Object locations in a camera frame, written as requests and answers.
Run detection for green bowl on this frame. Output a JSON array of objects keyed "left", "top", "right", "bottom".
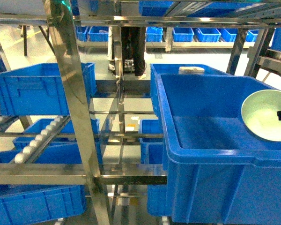
[{"left": 241, "top": 90, "right": 281, "bottom": 142}]

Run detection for white roller track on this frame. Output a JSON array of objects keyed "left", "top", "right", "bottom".
[{"left": 12, "top": 116, "right": 68, "bottom": 164}]

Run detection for person legs dark trousers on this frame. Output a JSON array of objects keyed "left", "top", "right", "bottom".
[{"left": 121, "top": 27, "right": 146, "bottom": 79}]

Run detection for white container in bin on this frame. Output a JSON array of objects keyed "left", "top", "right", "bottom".
[{"left": 178, "top": 66, "right": 205, "bottom": 75}]

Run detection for blue bin upper left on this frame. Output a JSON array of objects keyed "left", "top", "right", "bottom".
[{"left": 0, "top": 63, "right": 96, "bottom": 116}]

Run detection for stainless steel shelf rack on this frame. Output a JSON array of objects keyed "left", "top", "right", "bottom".
[{"left": 0, "top": 0, "right": 281, "bottom": 225}]

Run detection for large blue bin front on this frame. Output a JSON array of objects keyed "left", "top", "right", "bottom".
[{"left": 156, "top": 75, "right": 281, "bottom": 225}]

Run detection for blue bin behind front bin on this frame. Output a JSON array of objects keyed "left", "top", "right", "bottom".
[{"left": 150, "top": 63, "right": 230, "bottom": 119}]

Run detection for blue bin lower left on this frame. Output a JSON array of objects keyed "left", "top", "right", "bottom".
[{"left": 0, "top": 184, "right": 86, "bottom": 225}]

